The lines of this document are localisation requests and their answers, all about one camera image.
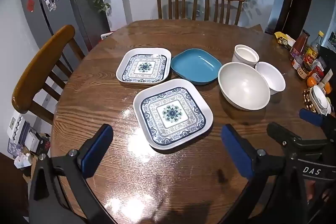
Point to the plain blue square plate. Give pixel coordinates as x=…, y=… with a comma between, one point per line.
x=195, y=65

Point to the yellow-capped oil bottle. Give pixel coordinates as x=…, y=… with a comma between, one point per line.
x=313, y=49

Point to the white oval dish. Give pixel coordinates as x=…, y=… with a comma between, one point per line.
x=320, y=99

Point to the pile of boxes on floor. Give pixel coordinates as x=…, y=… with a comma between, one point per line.
x=23, y=134

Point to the large white round bowl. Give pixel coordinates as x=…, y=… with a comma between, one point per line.
x=244, y=86

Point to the small white round bowl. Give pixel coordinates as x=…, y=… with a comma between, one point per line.
x=271, y=77

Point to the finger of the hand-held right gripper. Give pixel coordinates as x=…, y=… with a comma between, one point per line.
x=312, y=117
x=282, y=132

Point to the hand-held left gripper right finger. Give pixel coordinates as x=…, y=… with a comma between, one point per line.
x=236, y=153

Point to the white cylindrical bowl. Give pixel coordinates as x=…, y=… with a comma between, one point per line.
x=245, y=54

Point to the brown sauce jar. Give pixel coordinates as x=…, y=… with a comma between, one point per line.
x=304, y=70

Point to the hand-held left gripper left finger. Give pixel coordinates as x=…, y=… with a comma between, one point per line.
x=97, y=151

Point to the red fridge sticker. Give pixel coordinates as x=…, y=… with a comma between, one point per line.
x=31, y=5

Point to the orange fruit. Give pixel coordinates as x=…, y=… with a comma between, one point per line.
x=328, y=87
x=311, y=81

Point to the wooden slat-back chair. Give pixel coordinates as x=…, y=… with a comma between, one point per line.
x=177, y=2
x=223, y=5

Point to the yellow snack packet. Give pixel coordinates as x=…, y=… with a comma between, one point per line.
x=284, y=39

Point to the person's right hand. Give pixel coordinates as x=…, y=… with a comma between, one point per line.
x=311, y=188

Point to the dark brown door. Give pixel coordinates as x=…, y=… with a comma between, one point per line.
x=294, y=3

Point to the blue patterned square plate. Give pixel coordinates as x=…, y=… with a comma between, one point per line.
x=173, y=115
x=143, y=66

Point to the red sauce bottle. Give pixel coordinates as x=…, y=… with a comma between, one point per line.
x=300, y=45

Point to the cardboard box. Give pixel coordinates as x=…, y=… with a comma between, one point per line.
x=257, y=28

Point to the wooden beaded trivet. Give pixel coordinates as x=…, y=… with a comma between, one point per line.
x=307, y=102

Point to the grey refrigerator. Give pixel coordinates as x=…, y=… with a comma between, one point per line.
x=71, y=8

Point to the wooden chair with curved backrest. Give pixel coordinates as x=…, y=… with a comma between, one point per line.
x=44, y=69

